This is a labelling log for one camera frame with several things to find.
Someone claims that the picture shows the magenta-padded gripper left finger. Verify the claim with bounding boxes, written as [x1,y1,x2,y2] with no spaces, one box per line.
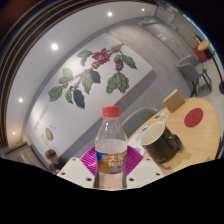
[56,147,100,190]

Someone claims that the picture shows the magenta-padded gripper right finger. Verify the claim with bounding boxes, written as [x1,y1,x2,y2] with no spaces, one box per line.
[125,145,165,190]

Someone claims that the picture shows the clear red-capped drink bottle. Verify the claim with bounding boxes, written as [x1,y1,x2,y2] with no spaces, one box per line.
[94,105,129,191]

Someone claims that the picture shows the person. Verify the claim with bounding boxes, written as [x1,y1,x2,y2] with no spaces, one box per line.
[44,149,70,175]

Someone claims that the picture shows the white and blue paper sheet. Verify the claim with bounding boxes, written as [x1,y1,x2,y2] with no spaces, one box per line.
[127,124,150,156]

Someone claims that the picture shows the black mug with white inside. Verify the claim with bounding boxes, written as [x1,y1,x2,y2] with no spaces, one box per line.
[140,121,184,165]

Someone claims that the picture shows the flat round red coaster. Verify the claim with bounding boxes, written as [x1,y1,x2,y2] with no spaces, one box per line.
[183,107,204,128]

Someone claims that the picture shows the brown cardboard box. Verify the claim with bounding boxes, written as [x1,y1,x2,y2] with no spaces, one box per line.
[162,88,186,114]

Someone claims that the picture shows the round ceiling lights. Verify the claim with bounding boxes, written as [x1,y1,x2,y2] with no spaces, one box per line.
[9,7,148,138]

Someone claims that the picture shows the red fire extinguisher cabinet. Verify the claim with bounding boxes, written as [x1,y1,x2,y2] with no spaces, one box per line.
[193,44,208,64]

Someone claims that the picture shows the grey door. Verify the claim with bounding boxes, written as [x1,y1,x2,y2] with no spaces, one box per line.
[139,19,198,62]

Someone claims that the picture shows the white paper door notice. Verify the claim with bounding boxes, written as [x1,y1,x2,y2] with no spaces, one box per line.
[156,33,168,42]

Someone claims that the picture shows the white notice board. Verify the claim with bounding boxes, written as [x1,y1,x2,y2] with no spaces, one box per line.
[154,4,177,25]

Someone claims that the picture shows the coffee plant wall mural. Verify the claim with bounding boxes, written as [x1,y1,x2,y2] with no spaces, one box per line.
[25,32,154,156]

